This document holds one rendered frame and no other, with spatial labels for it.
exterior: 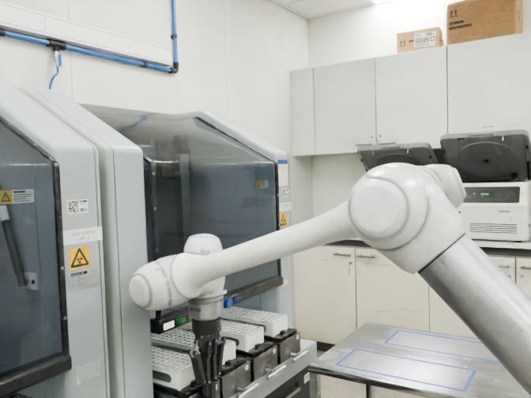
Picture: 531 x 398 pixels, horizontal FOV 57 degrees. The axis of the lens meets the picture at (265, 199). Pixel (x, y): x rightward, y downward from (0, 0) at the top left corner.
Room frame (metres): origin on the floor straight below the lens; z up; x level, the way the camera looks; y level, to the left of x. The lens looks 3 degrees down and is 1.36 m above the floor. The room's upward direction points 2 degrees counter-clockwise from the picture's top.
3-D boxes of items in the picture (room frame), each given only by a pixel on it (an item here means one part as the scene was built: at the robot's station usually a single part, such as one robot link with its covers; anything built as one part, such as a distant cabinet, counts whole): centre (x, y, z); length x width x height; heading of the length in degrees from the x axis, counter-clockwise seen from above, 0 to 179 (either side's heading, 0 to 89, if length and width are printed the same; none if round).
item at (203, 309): (1.23, 0.16, 1.03); 0.09 x 0.09 x 0.06
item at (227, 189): (1.62, 0.33, 1.28); 0.61 x 0.51 x 0.63; 147
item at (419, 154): (3.59, -0.99, 1.22); 0.62 x 0.56 x 0.64; 145
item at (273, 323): (1.73, 0.08, 0.83); 0.30 x 0.10 x 0.06; 57
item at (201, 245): (1.22, 0.17, 1.14); 0.13 x 0.11 x 0.16; 151
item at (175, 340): (1.48, 0.25, 0.83); 0.30 x 0.10 x 0.06; 57
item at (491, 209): (3.27, -1.48, 1.24); 0.62 x 0.56 x 0.69; 147
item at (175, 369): (1.34, 0.33, 0.83); 0.30 x 0.10 x 0.06; 57
